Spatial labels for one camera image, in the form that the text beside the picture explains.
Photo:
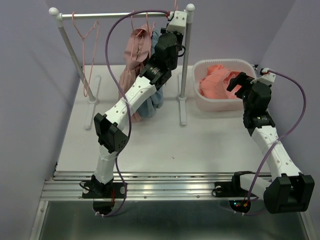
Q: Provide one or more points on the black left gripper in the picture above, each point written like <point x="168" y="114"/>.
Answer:
<point x="179" y="36"/>

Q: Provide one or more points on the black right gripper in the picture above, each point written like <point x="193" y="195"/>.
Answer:
<point x="242" y="77"/>

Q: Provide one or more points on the salmon pink skirt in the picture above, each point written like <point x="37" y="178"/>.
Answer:
<point x="214" y="85"/>

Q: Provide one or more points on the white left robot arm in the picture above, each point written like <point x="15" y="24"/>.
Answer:
<point x="110" y="125"/>

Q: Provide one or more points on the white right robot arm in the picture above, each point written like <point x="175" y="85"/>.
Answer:
<point x="278" y="182"/>

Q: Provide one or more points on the pink hanger with dusty garment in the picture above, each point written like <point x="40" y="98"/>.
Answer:
<point x="138" y="47"/>

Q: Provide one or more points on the pink hanger with blue garment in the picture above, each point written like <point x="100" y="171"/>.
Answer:
<point x="148" y="22"/>

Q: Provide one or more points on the dusty pink garment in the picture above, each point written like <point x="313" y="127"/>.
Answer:
<point x="128" y="77"/>

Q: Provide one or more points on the white plastic basket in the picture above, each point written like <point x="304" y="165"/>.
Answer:
<point x="199" y="72"/>

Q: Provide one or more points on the blue grey garment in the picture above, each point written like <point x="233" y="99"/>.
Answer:
<point x="155" y="100"/>

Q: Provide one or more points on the white metal clothes rack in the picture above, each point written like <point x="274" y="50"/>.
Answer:
<point x="92" y="92"/>

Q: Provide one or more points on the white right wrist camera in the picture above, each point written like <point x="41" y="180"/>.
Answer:
<point x="266" y="77"/>

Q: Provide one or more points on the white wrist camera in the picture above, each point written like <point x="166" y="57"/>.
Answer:
<point x="266" y="77"/>
<point x="177" y="21"/>

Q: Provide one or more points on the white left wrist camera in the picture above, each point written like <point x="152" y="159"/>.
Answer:
<point x="177" y="21"/>

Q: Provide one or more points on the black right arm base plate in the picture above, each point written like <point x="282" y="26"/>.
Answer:
<point x="226" y="189"/>

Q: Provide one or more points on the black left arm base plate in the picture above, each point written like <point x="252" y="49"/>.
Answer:
<point x="114" y="190"/>

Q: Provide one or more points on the aluminium mounting rail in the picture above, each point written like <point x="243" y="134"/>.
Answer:
<point x="142" y="186"/>

